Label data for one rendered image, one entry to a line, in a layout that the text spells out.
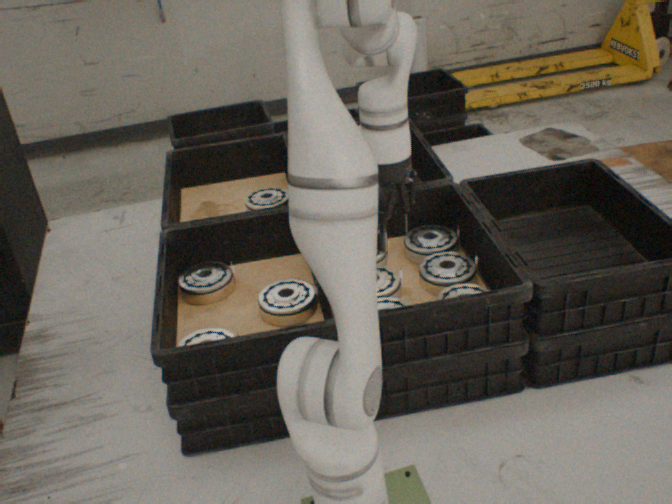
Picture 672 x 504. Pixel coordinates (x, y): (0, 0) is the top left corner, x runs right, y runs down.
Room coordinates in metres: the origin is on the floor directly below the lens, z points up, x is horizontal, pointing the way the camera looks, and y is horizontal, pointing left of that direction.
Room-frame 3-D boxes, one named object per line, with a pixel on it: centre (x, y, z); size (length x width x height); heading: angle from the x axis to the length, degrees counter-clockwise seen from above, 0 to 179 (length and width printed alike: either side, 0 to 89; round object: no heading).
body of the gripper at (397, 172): (0.99, -0.10, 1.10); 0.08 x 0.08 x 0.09
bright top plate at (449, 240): (1.19, -0.20, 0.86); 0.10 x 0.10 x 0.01
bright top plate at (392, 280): (1.07, -0.07, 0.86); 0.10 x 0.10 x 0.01
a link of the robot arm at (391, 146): (1.00, -0.09, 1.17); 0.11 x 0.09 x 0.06; 51
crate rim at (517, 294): (1.08, -0.14, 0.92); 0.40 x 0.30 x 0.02; 6
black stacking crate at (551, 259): (1.11, -0.44, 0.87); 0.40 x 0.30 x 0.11; 6
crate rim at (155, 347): (1.05, 0.15, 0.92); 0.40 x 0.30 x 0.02; 6
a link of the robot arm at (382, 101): (0.98, -0.11, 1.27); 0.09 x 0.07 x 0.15; 78
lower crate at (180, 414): (1.05, 0.15, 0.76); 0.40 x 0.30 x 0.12; 6
